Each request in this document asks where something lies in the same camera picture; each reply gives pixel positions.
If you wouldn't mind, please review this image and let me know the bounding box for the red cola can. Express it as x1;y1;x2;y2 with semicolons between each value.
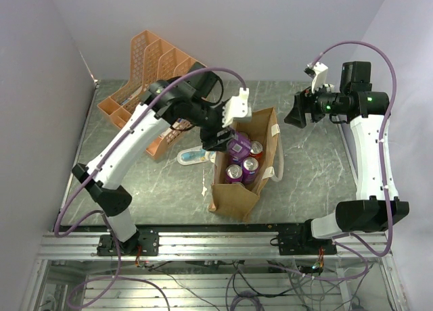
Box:
250;141;263;161
231;182;246;188

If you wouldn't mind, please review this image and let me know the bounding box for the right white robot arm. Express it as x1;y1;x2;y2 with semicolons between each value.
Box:
284;62;409;254

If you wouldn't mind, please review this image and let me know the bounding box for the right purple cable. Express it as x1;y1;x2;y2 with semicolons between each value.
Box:
313;40;397;281

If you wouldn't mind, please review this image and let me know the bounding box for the purple fanta can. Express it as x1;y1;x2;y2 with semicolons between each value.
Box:
225;164;243;184
227;131;252;165
242;157;259;185

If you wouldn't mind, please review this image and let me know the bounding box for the burlap canvas tote bag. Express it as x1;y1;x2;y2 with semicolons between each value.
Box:
208;107;284;222

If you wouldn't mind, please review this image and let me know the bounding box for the aluminium frame rail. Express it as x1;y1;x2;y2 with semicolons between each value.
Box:
37;229;393;260

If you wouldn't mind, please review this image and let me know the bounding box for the blue correction tape package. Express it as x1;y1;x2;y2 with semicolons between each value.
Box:
177;146;216;166

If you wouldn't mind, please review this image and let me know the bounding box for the orange plastic file organizer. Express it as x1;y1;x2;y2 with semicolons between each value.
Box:
97;29;208;161

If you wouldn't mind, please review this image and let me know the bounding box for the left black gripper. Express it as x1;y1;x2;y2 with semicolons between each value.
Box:
187;98;237;154

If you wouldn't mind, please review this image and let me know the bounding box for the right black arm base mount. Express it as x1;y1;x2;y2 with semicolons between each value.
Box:
269;219;337;256

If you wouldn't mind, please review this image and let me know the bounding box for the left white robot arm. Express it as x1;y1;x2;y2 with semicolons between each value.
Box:
72;68;249;255

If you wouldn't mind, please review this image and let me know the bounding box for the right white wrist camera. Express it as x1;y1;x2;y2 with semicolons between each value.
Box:
304;62;328;93

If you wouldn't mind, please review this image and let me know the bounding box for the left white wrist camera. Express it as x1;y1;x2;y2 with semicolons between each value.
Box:
222;87;252;128

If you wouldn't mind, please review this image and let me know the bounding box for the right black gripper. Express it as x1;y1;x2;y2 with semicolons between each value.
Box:
284;79;346;128

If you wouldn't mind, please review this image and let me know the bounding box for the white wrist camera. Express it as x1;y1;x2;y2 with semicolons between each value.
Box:
222;87;252;128
304;62;328;93

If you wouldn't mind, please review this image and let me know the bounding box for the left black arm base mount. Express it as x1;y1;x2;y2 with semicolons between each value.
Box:
96;230;160;256

